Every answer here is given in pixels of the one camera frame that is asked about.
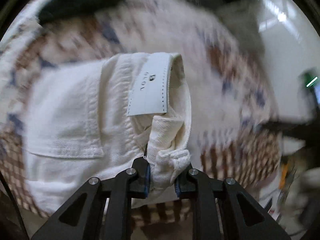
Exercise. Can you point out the grey fuzzy towel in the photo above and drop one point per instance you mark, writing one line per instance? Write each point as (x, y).
(241, 19)

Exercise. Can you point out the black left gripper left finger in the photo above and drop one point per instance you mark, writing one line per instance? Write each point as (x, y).
(100, 209)

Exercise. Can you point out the folded blue jeans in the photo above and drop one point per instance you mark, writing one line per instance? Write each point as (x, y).
(62, 9)

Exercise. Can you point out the white pants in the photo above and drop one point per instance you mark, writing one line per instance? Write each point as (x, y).
(93, 119)

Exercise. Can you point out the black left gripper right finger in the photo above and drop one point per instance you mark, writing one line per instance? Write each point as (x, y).
(223, 209)

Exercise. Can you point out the white bed headboard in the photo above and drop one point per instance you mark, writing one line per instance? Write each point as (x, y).
(291, 47)

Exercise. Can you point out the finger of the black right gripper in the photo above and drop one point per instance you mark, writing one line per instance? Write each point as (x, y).
(294, 128)

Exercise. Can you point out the floral bed blanket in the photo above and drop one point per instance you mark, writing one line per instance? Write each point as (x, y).
(229, 96)

